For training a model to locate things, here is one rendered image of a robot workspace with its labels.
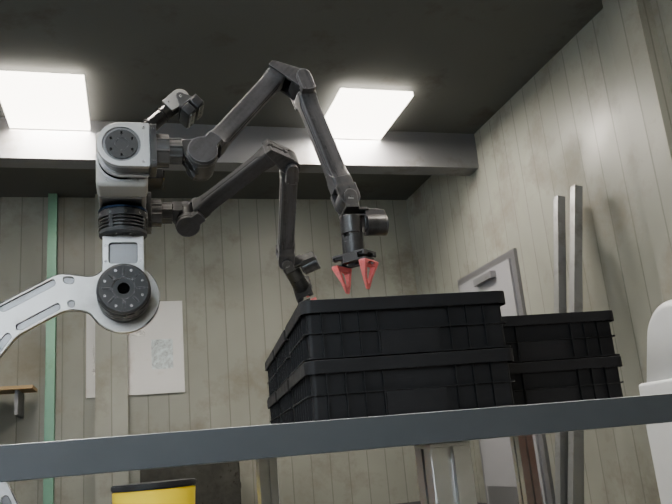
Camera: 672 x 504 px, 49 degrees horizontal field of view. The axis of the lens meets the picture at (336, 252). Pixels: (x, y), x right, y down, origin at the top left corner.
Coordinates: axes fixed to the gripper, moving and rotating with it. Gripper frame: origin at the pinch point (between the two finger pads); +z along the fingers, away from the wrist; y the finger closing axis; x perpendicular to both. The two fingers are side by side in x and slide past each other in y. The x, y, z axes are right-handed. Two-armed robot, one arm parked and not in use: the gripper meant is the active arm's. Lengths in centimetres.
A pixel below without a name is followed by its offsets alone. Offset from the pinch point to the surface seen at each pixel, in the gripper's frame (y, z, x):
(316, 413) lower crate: -22, 33, 52
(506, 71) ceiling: 69, -233, -360
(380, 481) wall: 324, 78, -518
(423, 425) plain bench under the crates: -53, 38, 72
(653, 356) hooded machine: -21, 11, -235
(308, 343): -21, 21, 52
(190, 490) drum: 151, 52, -83
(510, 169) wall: 99, -175, -419
